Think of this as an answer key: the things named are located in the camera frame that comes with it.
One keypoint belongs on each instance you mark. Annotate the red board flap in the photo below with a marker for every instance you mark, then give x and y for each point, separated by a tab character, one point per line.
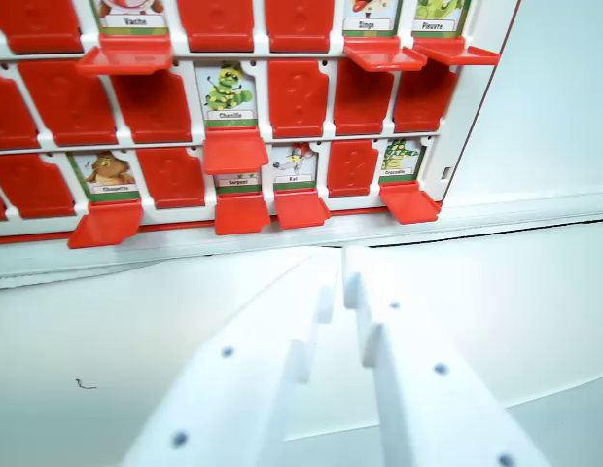
423	99

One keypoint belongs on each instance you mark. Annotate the red and white game board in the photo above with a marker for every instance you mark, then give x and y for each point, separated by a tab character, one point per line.
292	102

